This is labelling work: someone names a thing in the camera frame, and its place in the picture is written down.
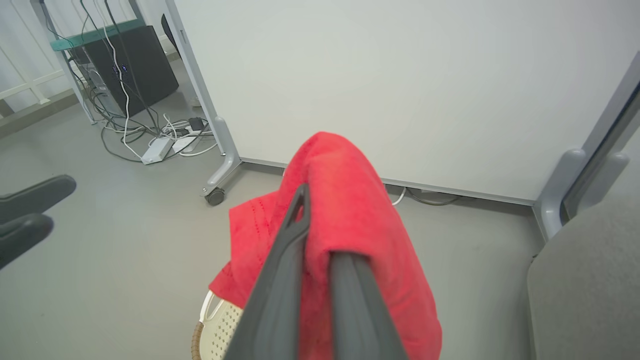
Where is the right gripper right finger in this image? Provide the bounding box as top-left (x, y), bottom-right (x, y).
top-left (329, 251), bottom-right (409, 360)

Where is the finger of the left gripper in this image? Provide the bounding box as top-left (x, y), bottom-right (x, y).
top-left (0, 175), bottom-right (77, 225)
top-left (0, 214), bottom-right (54, 271)

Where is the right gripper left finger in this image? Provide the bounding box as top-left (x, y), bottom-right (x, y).
top-left (222, 184), bottom-right (311, 360)

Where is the red cloth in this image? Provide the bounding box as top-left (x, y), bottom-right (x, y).
top-left (209, 131), bottom-right (443, 360)

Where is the white perforated laundry basket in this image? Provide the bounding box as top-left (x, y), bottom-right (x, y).
top-left (191, 290), bottom-right (244, 360)

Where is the white railing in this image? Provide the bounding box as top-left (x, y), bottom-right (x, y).
top-left (0, 0), bottom-right (68, 108)

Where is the grey table leg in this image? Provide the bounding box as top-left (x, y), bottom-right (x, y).
top-left (54, 49), bottom-right (98, 125)

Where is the grey power adapter box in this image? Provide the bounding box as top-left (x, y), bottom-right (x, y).
top-left (141, 137), bottom-right (175, 166)

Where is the grey partition foot with caster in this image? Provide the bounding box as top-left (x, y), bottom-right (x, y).
top-left (201, 117), bottom-right (242, 197)

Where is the green table top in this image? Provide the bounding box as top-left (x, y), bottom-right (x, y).
top-left (50, 19), bottom-right (146, 52)

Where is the black computer tower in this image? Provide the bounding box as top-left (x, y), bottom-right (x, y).
top-left (82, 25), bottom-right (180, 117)

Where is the black cable bundle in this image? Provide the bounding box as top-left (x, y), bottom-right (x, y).
top-left (40, 0), bottom-right (168, 163)

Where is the black floor cable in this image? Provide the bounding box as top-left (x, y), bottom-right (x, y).
top-left (406, 187), bottom-right (461, 207)

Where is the hanging white cable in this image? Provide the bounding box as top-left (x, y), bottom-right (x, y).
top-left (82, 0), bottom-right (145, 160)

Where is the white power strip with cables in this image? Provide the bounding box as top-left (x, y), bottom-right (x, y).
top-left (160, 114), bottom-right (219, 158)

